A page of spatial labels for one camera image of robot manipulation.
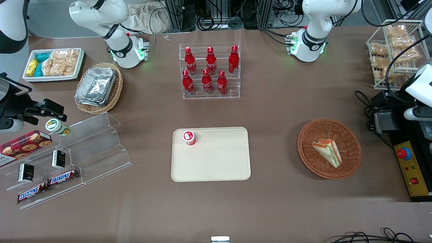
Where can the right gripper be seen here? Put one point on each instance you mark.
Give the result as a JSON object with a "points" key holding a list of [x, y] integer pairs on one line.
{"points": [[12, 103]]}

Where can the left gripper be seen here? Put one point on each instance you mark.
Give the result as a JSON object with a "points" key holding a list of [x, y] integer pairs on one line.
{"points": [[400, 93]]}

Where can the triangle sandwich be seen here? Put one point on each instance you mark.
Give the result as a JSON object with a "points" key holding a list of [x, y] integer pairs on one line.
{"points": [[329, 152]]}

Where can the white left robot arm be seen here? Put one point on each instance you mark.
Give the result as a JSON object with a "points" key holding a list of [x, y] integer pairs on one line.
{"points": [[315, 20]]}

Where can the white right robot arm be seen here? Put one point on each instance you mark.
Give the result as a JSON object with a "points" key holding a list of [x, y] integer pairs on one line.
{"points": [[101, 15]]}

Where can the white rectangular snack tray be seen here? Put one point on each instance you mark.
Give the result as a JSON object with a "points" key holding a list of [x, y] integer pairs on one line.
{"points": [[55, 78]]}

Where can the tan oval wicker basket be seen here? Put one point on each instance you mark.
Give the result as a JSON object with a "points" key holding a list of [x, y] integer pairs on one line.
{"points": [[116, 92]]}

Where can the brown round wicker basket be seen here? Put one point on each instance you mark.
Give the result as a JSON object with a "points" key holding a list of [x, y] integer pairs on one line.
{"points": [[314, 158]]}

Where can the cream plastic tray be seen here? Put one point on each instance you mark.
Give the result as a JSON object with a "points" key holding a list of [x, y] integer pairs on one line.
{"points": [[219, 158]]}

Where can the green capped drink cup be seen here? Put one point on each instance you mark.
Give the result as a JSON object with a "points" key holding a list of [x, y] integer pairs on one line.
{"points": [[55, 126]]}

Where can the black box device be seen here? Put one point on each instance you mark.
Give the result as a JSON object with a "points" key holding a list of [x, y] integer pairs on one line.
{"points": [[388, 101]]}

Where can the teal snack packet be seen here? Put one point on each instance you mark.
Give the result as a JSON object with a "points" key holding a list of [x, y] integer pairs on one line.
{"points": [[43, 56], [39, 70]]}

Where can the clear rice cracker pack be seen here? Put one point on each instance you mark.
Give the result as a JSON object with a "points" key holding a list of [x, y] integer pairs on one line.
{"points": [[71, 62], [48, 67], [58, 64]]}

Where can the aluminium foil container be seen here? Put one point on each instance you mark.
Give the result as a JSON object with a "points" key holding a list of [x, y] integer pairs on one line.
{"points": [[88, 103], [96, 84]]}

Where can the red plaid cookie box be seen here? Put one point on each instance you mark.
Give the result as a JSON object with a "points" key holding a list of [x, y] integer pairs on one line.
{"points": [[23, 146]]}

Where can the yellow snack packet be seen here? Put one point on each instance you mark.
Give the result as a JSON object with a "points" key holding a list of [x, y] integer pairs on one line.
{"points": [[32, 67]]}

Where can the small black carton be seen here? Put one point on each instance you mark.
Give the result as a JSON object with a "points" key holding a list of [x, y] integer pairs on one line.
{"points": [[58, 159], [25, 172]]}

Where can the yellow emergency stop box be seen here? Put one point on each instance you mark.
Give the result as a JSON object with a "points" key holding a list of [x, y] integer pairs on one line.
{"points": [[413, 168]]}

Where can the bagged fried snack pack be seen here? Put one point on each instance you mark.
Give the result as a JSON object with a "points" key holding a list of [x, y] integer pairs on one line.
{"points": [[379, 50], [381, 74], [379, 62], [401, 42], [406, 54], [396, 31]]}

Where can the clear acrylic stepped shelf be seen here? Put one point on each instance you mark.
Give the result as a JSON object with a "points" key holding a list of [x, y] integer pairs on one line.
{"points": [[98, 148]]}

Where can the snickers chocolate bar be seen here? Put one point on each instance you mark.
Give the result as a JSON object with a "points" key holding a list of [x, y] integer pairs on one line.
{"points": [[63, 177], [32, 193]]}

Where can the beige cloth bag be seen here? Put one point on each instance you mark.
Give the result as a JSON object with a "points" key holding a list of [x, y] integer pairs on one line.
{"points": [[145, 17]]}

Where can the red cola bottle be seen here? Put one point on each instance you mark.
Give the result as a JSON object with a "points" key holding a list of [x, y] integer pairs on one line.
{"points": [[207, 82], [190, 62], [187, 84], [233, 60], [211, 62], [221, 84]]}

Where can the red capped yogurt cup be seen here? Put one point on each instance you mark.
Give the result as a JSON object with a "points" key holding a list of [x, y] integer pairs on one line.
{"points": [[189, 137]]}

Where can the clear acrylic bottle rack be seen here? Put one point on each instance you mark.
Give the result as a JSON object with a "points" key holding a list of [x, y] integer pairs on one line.
{"points": [[236, 91]]}

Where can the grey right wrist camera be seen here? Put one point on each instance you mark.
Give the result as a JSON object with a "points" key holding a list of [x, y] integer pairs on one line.
{"points": [[10, 125]]}

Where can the aluminium profile frame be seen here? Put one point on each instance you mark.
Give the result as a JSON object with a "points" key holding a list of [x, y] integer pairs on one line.
{"points": [[175, 15]]}

